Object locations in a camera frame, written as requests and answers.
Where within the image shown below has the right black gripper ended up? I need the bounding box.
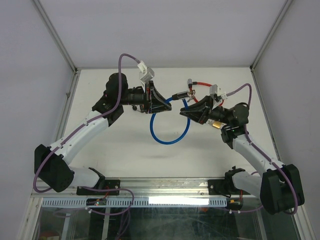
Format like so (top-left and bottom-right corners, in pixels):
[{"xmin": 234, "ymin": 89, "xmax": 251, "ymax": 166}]
[{"xmin": 179, "ymin": 95, "xmax": 232, "ymax": 126}]

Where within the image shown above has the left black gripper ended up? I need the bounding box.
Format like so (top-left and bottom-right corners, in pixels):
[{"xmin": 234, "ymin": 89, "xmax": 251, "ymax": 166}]
[{"xmin": 119, "ymin": 80, "xmax": 172, "ymax": 114}]

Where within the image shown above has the brass padlock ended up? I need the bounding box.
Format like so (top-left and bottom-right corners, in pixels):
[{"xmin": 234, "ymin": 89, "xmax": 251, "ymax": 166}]
[{"xmin": 208, "ymin": 120, "xmax": 225, "ymax": 130}]

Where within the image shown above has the blue cable lock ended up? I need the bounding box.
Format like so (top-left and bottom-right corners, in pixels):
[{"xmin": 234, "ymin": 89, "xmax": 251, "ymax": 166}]
[{"xmin": 149, "ymin": 91, "xmax": 192, "ymax": 145}]

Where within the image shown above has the red cable lock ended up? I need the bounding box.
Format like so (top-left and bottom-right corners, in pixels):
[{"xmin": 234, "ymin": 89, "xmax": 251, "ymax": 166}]
[{"xmin": 186, "ymin": 78, "xmax": 225, "ymax": 104}]

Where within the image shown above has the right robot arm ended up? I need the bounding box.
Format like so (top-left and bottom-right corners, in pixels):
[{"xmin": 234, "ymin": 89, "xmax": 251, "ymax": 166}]
[{"xmin": 180, "ymin": 96, "xmax": 305, "ymax": 215}]

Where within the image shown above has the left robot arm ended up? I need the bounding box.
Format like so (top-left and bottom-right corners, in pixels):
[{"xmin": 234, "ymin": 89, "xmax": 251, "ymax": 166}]
[{"xmin": 34, "ymin": 72, "xmax": 172, "ymax": 195}]

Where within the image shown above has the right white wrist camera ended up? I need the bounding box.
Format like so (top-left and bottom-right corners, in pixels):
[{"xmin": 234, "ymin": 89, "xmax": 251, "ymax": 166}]
[{"xmin": 209, "ymin": 84, "xmax": 228, "ymax": 107}]

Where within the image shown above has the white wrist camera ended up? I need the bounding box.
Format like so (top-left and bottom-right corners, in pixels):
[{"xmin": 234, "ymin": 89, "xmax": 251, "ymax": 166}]
[
  {"xmin": 209, "ymin": 84, "xmax": 228, "ymax": 107},
  {"xmin": 137, "ymin": 61, "xmax": 155, "ymax": 87}
]

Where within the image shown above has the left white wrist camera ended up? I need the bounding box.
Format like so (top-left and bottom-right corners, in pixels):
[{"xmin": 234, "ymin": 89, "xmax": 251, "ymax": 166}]
[{"xmin": 137, "ymin": 61, "xmax": 155, "ymax": 87}]

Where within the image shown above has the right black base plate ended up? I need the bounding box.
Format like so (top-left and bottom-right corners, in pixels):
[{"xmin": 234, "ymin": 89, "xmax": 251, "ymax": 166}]
[{"xmin": 207, "ymin": 179, "xmax": 231, "ymax": 198}]

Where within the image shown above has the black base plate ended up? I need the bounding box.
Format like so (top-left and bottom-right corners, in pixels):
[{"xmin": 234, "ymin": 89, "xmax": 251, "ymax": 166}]
[
  {"xmin": 76, "ymin": 179, "xmax": 121, "ymax": 196},
  {"xmin": 207, "ymin": 179, "xmax": 231, "ymax": 198}
]

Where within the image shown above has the aluminium mounting rail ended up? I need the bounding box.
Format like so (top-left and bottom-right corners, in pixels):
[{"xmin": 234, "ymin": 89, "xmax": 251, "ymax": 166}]
[{"xmin": 32, "ymin": 176, "xmax": 300, "ymax": 199}]

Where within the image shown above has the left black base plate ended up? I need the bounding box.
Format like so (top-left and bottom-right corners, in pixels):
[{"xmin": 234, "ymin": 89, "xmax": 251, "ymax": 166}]
[{"xmin": 76, "ymin": 179, "xmax": 121, "ymax": 196}]

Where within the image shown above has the white slotted cable duct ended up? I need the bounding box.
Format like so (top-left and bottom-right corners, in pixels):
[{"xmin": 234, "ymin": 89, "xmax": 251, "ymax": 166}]
[{"xmin": 42, "ymin": 196, "xmax": 227, "ymax": 208}]

